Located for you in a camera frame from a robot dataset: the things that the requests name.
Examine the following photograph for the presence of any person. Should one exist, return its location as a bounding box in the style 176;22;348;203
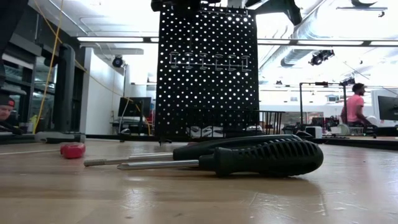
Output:
340;82;376;127
0;95;16;124

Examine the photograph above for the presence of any silver wire ring holder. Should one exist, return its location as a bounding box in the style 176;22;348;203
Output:
169;51;251;72

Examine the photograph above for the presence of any dark shelving unit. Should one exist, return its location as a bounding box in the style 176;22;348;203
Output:
0;6;85;134

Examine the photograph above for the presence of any black aluminium table frame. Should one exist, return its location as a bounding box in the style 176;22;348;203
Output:
0;133;398;151

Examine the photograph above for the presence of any black ceiling camera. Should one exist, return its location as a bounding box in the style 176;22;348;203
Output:
308;49;336;67

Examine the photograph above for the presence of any black pipe stand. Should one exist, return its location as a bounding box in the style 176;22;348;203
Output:
298;81;349;125

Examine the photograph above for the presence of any yellow cable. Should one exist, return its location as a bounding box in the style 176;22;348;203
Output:
32;0;152;135

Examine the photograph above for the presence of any white box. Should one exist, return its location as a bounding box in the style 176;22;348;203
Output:
306;126;323;139

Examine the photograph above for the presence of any round black camera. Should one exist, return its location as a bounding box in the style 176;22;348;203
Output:
111;55;126;68

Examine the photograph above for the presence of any black wire basket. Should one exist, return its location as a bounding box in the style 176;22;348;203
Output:
186;108;285;140

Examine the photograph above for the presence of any ceiling light strip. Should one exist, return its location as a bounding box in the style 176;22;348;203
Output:
257;39;398;47
76;36;159;44

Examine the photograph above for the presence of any black metal pegboard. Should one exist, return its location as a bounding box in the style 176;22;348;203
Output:
154;3;260;142

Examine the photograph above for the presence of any black ribbed handle screwdriver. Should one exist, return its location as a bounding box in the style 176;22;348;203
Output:
116;138;324;177

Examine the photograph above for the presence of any dark office desk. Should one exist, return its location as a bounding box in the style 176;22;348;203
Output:
110;119;150;135

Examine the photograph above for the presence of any black post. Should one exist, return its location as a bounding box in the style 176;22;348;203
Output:
52;43;76;133

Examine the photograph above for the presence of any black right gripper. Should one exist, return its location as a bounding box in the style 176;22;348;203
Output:
151;0;203;15

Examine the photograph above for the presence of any black monitor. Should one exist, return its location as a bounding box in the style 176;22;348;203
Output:
118;96;152;118
377;95;398;121

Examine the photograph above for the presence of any silver ceiling duct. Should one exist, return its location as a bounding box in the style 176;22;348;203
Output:
279;15;315;68

